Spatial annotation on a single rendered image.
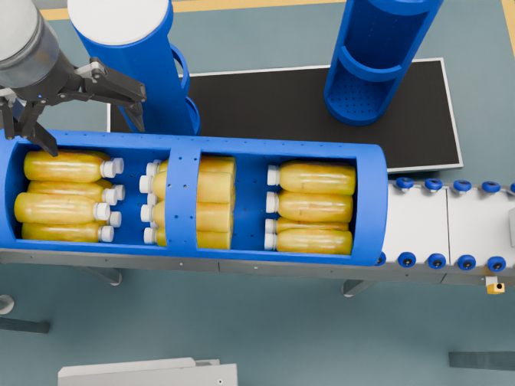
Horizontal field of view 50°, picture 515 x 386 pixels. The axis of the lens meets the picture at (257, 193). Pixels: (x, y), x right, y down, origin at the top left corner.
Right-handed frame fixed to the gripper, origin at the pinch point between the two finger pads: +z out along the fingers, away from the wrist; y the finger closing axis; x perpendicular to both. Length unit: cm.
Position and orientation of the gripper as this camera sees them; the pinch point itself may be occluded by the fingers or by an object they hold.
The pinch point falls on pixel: (95, 132)
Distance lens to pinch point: 86.3
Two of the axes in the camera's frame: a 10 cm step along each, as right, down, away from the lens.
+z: 1.2, 3.3, 9.4
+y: -9.6, 2.7, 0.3
